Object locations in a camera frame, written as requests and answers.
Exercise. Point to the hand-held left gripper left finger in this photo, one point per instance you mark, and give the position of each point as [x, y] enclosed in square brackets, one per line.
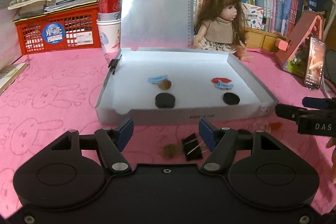
[126, 132]

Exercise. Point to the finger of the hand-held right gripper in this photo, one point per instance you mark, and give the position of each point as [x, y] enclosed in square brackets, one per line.
[290, 111]
[315, 102]

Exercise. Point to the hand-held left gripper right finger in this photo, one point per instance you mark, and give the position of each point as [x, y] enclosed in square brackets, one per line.
[205, 132]

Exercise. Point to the large black binder clip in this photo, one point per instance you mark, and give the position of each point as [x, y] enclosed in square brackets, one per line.
[191, 146]

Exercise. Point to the small orange plastic piece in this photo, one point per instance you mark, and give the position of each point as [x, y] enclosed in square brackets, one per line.
[275, 125]

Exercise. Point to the brown round disc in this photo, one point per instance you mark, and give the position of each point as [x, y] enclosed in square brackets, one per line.
[165, 85]
[172, 151]

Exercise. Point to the small black round cap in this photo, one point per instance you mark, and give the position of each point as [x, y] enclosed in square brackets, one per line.
[164, 100]

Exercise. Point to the blue hair clip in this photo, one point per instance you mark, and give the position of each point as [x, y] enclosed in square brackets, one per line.
[225, 85]

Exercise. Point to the red hair clip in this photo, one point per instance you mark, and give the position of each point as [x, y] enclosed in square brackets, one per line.
[220, 80]

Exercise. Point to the grey cardboard box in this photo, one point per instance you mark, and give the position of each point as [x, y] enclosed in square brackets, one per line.
[189, 74]

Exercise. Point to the small blue clip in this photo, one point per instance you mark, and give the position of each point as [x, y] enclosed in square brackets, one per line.
[157, 79]

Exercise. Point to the person's right hand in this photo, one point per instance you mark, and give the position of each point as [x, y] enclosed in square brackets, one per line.
[334, 161]

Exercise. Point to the smartphone with lit screen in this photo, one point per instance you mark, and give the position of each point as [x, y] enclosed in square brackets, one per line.
[315, 64]

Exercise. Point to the pink triangular wooden house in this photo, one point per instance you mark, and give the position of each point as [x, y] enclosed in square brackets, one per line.
[296, 50]

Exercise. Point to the small black binder clip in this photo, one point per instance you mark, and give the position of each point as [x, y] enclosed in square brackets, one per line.
[114, 64]

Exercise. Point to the wooden drawer unit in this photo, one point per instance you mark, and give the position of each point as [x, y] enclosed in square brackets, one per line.
[265, 40]

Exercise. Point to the pink printed towel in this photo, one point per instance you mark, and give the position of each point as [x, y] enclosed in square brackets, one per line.
[52, 98]

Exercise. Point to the white plastic pipe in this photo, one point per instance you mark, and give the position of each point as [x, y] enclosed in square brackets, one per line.
[332, 14]

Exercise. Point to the white paper cup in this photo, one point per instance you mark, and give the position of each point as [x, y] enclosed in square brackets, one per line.
[109, 35]

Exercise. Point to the white printed carton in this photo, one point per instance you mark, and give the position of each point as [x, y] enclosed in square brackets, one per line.
[253, 16]

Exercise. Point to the long-haired doll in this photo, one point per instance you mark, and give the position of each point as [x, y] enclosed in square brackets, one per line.
[223, 27]

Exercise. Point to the translucent plastic clipboard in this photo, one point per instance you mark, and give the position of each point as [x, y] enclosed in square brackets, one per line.
[155, 8]

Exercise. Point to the red drink can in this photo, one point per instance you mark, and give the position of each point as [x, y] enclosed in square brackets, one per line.
[109, 5]

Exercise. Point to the flat books at table edge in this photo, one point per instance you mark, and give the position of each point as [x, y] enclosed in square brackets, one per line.
[10, 74]

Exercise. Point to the red plastic basket with sticker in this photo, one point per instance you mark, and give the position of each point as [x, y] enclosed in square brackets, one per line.
[34, 32]

